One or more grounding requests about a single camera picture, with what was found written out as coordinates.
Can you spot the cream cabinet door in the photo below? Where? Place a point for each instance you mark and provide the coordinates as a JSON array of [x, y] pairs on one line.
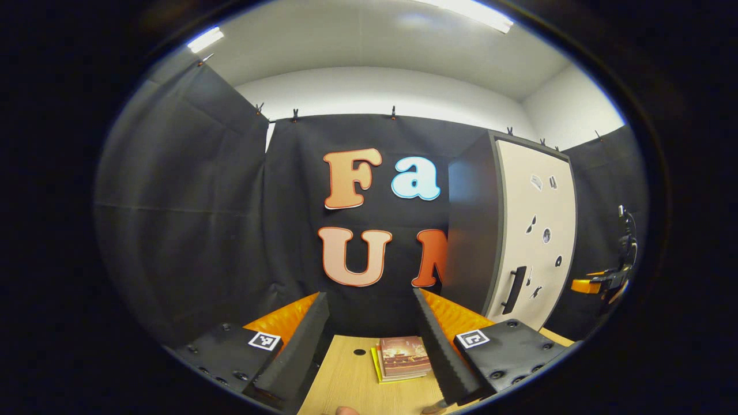
[[553, 207]]

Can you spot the yellow book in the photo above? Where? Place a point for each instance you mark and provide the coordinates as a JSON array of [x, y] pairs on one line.
[[376, 369]]

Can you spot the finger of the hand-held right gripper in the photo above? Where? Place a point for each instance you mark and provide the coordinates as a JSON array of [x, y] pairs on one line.
[[585, 286]]

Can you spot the row of black cloth clamps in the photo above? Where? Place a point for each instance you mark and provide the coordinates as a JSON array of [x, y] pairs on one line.
[[295, 114]]

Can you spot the ceiling light panel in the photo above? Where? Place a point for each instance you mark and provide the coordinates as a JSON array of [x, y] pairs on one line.
[[205, 39]]

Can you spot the round brown coaster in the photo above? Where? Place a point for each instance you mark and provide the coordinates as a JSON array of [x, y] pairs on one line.
[[432, 409]]

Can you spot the brown cover book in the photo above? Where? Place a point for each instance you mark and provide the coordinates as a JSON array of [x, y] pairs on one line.
[[403, 357]]

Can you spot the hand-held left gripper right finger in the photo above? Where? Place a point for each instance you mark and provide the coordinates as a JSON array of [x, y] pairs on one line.
[[444, 363]]

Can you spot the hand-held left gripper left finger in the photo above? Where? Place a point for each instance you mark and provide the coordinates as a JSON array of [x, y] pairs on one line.
[[294, 363]]

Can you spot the black backdrop cloth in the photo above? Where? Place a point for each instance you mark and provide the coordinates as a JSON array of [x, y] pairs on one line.
[[190, 230]]

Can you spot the dark grey cabinet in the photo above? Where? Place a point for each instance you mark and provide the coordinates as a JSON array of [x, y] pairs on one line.
[[467, 230]]

